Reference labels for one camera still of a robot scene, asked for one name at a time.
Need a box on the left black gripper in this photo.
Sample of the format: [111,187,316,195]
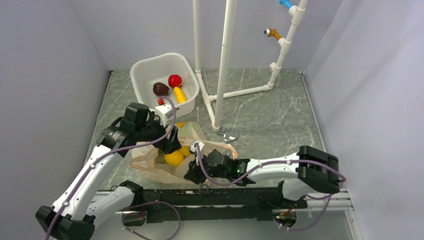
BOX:
[135,111,182,154]

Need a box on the blue hook peg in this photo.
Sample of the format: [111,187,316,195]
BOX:
[278,0,293,10]

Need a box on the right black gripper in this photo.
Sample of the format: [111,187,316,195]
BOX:
[184,153,231,185]

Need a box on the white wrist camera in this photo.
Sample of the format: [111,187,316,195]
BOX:
[189,140,205,159]
[154,103,174,127]

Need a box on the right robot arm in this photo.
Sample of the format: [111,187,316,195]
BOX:
[183,142,346,208]

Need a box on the red-handled adjustable wrench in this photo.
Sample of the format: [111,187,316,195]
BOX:
[222,130,239,143]

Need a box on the dark brown fake fruit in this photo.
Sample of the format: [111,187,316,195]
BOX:
[152,82,170,97]

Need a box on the white plastic basket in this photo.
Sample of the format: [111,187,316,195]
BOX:
[130,52,200,118]

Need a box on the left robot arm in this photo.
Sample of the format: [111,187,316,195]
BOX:
[35,100,181,240]

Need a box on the yellow fake corn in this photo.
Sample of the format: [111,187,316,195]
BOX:
[173,87,187,104]

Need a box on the red fake apple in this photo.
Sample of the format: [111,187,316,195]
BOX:
[168,74,183,88]

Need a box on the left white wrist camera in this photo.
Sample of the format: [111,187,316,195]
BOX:
[154,103,174,127]

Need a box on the silver combination wrench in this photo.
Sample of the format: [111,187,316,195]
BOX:
[198,181,211,194]

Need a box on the translucent orange plastic bag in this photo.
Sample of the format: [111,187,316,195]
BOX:
[130,122,238,184]

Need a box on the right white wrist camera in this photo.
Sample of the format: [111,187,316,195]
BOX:
[189,140,205,159]

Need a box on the yellow fake lemon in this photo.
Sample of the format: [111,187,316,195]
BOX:
[164,150,185,167]

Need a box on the yellow fake banana bunch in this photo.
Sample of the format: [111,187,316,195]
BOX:
[178,145,192,158]

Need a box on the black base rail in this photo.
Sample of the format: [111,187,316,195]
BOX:
[109,180,309,223]

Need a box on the white PVC pipe frame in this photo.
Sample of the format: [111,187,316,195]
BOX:
[192,0,309,135]

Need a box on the orange hook peg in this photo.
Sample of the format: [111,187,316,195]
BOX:
[263,28,282,41]

